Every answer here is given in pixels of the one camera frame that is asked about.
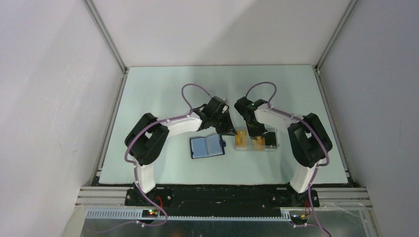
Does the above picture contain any right controller board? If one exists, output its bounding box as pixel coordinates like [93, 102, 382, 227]
[291, 214, 310, 220]

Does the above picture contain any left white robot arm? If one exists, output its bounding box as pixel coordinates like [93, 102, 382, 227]
[124, 96, 237, 206]

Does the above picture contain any clear plastic card tray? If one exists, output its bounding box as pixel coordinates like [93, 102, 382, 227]
[233, 128, 279, 152]

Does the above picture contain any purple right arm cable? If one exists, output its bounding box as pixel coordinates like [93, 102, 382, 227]
[245, 81, 332, 236]

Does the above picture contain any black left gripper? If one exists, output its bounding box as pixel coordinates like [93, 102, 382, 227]
[211, 111, 237, 137]

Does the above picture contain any blue card holder wallet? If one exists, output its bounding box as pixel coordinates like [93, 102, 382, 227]
[189, 134, 226, 159]

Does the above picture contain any left controller board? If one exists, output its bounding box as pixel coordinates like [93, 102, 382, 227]
[141, 209, 160, 218]

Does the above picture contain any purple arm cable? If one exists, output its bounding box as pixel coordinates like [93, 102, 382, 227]
[245, 81, 332, 236]
[124, 83, 212, 228]

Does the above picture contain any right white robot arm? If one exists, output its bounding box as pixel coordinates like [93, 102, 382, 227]
[234, 97, 333, 206]

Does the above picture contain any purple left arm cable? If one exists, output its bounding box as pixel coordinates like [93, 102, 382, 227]
[124, 83, 212, 228]

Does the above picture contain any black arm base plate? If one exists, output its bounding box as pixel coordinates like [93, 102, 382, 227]
[125, 184, 320, 217]

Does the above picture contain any controller board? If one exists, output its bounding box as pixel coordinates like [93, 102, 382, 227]
[291, 214, 310, 220]
[141, 209, 160, 218]

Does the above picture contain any grey cable duct strip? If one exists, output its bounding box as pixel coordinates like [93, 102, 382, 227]
[85, 208, 291, 222]

